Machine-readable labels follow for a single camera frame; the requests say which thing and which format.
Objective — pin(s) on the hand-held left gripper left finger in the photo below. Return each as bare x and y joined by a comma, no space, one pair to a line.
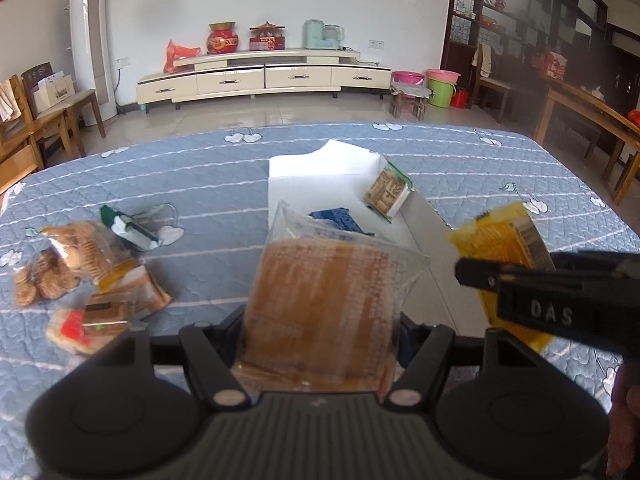
231,341

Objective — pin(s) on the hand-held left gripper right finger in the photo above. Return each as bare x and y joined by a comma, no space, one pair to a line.
404,341

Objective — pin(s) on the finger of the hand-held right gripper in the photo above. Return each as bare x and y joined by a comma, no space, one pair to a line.
477,274

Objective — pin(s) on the yellow snack packet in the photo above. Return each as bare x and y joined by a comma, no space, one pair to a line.
500,240

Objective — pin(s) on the large square cracker packet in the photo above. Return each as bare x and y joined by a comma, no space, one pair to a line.
320,310

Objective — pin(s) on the dark blue snack packet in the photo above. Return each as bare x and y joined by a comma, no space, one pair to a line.
340,220

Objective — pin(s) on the light round biscuit bag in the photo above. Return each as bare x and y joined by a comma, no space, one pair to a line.
80,245

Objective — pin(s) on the white cardboard box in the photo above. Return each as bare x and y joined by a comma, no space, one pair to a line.
320,170

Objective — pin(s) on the dark round biscuit bag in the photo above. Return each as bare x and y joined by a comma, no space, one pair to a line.
42,280

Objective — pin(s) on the person's right hand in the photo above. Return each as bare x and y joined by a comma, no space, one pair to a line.
626,415

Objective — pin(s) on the orange cracker packet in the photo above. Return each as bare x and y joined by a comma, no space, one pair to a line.
132,285

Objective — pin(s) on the green and white plastic bag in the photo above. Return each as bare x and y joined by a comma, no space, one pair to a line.
135,232

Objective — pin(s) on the red and white snack packet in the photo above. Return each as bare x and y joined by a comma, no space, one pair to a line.
80,330

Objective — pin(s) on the blue quilted cherry blanket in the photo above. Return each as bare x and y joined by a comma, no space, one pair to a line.
200,185

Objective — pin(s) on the small red bucket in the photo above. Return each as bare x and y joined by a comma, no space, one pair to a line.
460,99

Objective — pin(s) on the green and pink buckets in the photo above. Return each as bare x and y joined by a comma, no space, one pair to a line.
440,94

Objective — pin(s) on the dark wooden chair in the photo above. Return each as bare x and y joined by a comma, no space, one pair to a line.
495,90

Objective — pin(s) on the small wooden stool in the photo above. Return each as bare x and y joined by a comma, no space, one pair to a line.
407,97

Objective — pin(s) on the long wooden table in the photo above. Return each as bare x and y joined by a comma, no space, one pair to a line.
590,105

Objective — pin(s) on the pink plastic basin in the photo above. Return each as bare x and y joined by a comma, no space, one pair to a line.
407,78
442,75

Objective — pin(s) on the beige hanging towel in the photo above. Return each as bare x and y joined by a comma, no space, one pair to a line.
484,60

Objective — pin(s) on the cream tv cabinet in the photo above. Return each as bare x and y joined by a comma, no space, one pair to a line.
230,82

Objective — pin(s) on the dark wooden display shelf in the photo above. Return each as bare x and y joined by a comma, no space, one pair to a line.
525,5

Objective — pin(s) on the mint green kitchen appliance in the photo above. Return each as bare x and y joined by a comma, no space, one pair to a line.
320,35

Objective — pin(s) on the orange plastic bag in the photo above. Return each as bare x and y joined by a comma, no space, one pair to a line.
177,55

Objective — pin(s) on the red and gold jar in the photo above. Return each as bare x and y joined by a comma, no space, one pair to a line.
222,40

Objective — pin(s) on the red pavilion gift box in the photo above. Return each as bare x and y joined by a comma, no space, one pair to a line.
267,40

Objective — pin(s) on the white paper bag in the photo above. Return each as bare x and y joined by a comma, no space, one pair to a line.
52,92

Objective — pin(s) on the white cloth on chair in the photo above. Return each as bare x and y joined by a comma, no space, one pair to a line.
5,100

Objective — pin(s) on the white standing air conditioner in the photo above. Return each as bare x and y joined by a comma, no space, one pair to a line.
92,35

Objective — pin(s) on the white wall outlet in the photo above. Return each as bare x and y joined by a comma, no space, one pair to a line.
376,44
122,62

